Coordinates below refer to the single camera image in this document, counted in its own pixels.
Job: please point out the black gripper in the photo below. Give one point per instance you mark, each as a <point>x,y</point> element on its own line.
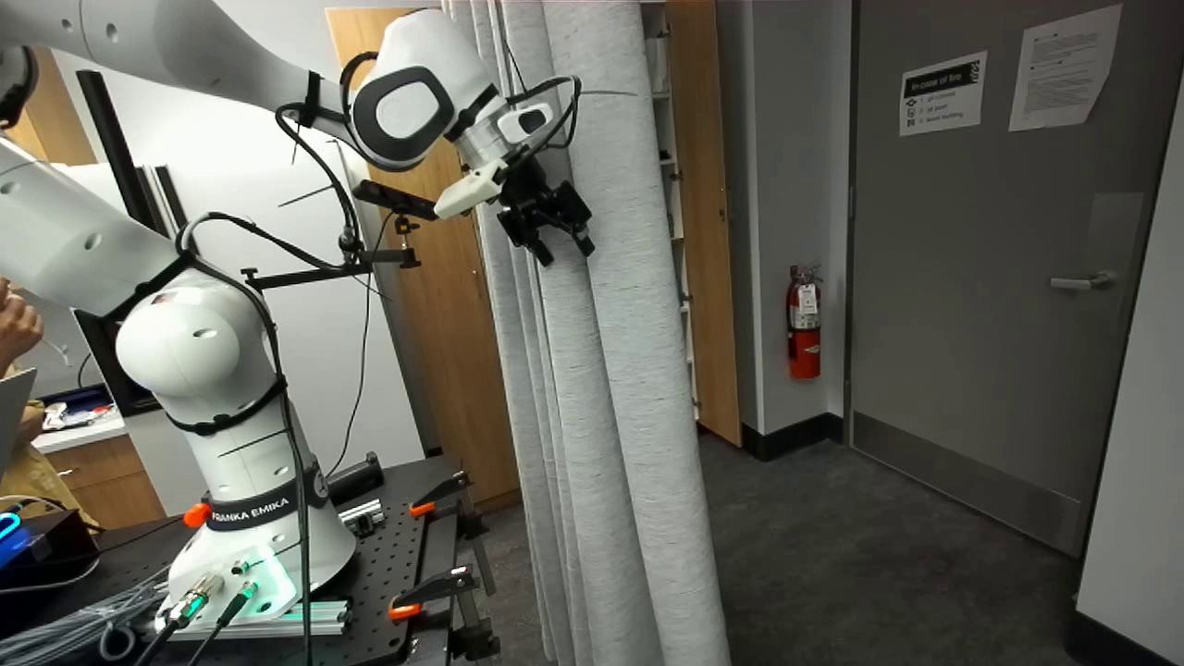
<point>542,202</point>

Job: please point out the white grey fabric curtain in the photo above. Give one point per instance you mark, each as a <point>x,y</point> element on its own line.
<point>631,371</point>

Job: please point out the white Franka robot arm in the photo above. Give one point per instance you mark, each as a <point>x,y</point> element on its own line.
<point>198,355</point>

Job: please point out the bare person hand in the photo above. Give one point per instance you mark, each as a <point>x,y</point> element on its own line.
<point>18,328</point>

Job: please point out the brown wooden shelf cabinet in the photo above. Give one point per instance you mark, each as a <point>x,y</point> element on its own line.
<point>458,355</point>

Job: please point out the thin black horizontal rod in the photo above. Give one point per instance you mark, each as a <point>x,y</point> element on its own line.
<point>321,271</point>

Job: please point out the red fire extinguisher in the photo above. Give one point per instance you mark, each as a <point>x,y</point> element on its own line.
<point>803,335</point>

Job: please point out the small black device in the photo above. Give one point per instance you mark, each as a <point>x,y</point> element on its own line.
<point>358,475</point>

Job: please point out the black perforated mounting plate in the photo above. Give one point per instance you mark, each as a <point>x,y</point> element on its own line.
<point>390,573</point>

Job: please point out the paper sign with black header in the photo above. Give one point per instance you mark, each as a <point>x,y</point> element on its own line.
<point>940,99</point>

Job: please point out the grey door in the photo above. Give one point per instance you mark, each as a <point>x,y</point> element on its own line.
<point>976,308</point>

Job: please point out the black stand pole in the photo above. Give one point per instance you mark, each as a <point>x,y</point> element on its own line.
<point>116,149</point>

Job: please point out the orange knob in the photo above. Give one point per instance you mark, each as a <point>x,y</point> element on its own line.
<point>198,516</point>

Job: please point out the wooden drawer cabinet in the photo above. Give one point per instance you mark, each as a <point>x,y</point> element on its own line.
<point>104,487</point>

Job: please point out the white printed paper sheet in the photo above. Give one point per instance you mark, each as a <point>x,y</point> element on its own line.
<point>1064,68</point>

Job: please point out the black box with blue item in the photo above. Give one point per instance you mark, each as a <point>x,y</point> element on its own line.
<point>41,540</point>

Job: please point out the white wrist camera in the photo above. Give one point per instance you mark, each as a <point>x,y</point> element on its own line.
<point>473,190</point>

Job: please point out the green robot base plate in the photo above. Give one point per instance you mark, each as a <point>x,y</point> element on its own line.
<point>317,617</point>

